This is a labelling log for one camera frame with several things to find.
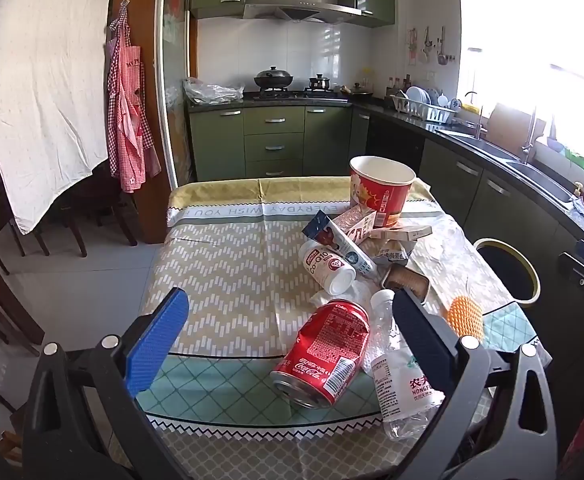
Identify blue and white tube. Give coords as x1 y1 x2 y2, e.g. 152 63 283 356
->
302 210 379 278

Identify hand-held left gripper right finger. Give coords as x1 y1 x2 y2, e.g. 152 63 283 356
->
392 287 558 480

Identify dish rack with plates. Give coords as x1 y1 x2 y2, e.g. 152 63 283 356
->
391 85 461 125

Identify steel kitchen sink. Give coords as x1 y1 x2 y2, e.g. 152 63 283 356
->
442 129 572 202

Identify hanging kitchen utensils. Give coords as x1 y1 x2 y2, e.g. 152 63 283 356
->
407 25 455 68

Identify red soda can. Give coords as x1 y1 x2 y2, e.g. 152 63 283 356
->
270 298 371 409

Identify yellow rimmed blue bin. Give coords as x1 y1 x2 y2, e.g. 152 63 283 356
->
473 238 541 306

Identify small red white carton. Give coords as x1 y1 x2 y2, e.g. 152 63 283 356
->
333 205 377 246

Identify cardboard box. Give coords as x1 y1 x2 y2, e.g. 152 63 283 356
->
486 102 538 149

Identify small white drink bottle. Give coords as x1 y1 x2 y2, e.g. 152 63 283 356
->
299 240 357 297

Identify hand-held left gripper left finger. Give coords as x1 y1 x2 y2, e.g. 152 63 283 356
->
22 287 193 480

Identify clear plastic bag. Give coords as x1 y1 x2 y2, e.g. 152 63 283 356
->
183 77 245 106

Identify dark wooden chair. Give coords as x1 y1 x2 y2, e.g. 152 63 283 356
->
44 160 139 257

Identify green lower kitchen cabinets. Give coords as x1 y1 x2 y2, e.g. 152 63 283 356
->
188 102 584 261

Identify crumpled white wrapper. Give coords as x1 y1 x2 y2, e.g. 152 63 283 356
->
372 240 417 266

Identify steel faucet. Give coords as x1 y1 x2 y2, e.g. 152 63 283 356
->
464 91 485 141
520 107 541 163

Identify hanging white sheet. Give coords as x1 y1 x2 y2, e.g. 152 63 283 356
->
0 0 118 235

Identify open metal tin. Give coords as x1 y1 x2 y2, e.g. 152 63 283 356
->
381 265 431 306

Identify red paper bucket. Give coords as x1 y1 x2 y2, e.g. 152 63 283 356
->
348 156 417 228

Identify flat white box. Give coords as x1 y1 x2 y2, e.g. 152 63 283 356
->
370 225 433 241

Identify clear plastic water bottle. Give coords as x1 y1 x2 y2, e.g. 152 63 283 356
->
369 288 447 441

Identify patterned tablecloth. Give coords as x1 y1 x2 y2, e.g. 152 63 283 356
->
137 176 552 480

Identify gas stove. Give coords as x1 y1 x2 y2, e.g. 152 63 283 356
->
252 87 339 101

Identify glass sliding door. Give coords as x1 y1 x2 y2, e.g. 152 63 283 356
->
154 0 199 188

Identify orange foam fruit net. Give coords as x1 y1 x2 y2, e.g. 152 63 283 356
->
444 296 485 341

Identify red checkered apron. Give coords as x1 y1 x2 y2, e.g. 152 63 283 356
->
104 0 163 193

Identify black wok with lid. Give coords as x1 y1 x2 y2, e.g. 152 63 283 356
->
253 66 295 91

